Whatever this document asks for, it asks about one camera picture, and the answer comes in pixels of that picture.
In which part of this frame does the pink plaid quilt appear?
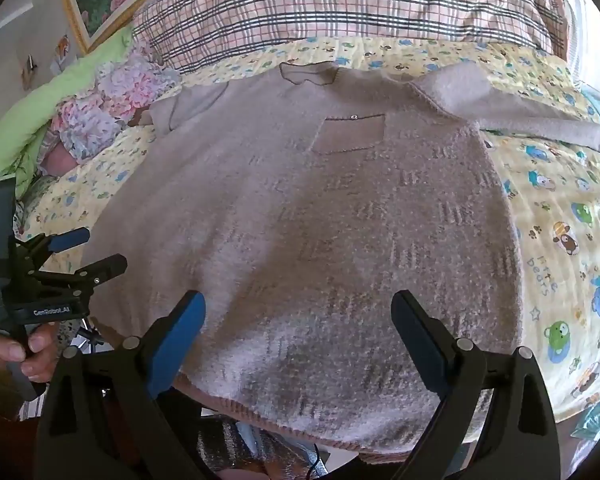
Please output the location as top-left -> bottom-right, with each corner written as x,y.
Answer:
130,0 -> 571,73

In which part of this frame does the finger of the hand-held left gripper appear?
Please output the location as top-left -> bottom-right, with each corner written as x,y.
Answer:
15,226 -> 91,273
27,254 -> 128,302

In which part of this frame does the person's left hand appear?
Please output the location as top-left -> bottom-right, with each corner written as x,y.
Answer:
0,322 -> 58,385

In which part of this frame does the light green blanket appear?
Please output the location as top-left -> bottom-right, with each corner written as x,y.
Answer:
0,25 -> 136,191

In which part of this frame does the pink cloth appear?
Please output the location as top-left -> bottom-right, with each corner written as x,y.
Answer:
40,142 -> 78,176

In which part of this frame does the turquoise patterned sheet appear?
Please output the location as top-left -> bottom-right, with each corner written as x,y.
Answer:
570,85 -> 600,441

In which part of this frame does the grey patterned mat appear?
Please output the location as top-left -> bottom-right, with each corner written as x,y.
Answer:
195,410 -> 301,478

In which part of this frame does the black cable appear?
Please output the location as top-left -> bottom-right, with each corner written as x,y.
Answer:
300,442 -> 331,480

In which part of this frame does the pastel floral ruffled cloth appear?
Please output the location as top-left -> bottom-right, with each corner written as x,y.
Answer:
40,42 -> 181,163

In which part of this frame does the orange wall sticker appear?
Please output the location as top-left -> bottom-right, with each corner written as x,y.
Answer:
54,35 -> 73,73

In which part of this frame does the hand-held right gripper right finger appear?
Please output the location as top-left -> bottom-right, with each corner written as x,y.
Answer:
390,290 -> 563,480

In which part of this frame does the yellow cartoon printed bed sheet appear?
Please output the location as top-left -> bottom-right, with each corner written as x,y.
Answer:
15,35 -> 600,426

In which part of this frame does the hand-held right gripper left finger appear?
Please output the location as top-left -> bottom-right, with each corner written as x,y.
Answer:
34,290 -> 216,480

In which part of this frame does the beige knitted sweater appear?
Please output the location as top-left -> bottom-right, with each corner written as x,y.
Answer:
80,60 -> 600,453

